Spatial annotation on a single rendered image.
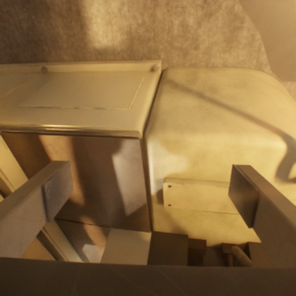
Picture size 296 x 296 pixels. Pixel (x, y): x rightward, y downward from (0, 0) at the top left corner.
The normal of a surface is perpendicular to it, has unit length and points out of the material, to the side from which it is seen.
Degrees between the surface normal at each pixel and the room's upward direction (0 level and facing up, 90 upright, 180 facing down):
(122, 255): 90
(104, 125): 90
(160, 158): 0
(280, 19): 0
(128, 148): 0
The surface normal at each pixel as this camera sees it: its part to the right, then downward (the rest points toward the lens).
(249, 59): -0.16, 0.65
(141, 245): -0.07, -0.76
